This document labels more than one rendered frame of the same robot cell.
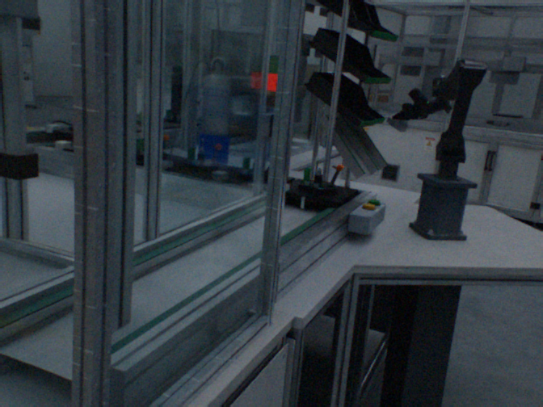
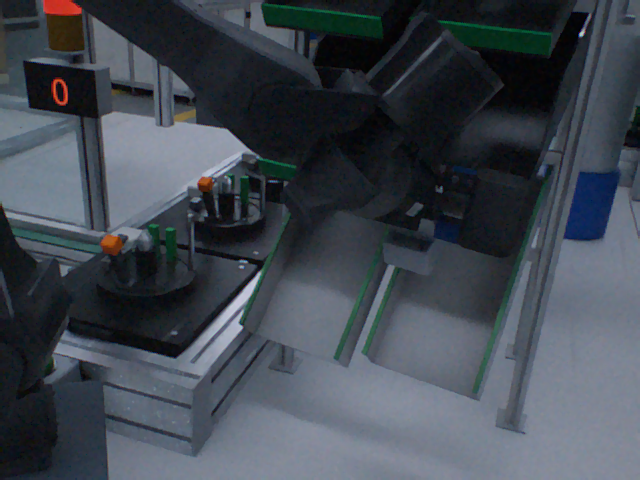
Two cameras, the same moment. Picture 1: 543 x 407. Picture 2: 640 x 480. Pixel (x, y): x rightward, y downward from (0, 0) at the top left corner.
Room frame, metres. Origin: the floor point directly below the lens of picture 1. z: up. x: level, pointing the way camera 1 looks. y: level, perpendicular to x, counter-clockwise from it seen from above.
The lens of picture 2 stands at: (2.03, -1.00, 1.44)
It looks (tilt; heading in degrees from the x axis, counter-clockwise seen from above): 25 degrees down; 84
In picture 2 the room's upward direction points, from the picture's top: 4 degrees clockwise
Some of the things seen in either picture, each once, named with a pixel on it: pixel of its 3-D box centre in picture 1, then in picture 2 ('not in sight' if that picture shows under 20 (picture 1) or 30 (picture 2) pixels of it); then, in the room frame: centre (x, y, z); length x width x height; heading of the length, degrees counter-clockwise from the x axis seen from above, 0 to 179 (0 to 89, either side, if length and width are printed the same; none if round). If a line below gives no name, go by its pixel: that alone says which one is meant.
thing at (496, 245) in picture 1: (429, 232); not in sight; (1.89, -0.57, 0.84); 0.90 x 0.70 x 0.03; 104
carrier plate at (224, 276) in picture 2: (316, 191); (148, 288); (1.88, -0.15, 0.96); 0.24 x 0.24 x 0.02; 67
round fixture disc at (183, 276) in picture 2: (317, 186); (147, 276); (1.88, -0.15, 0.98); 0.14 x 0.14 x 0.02
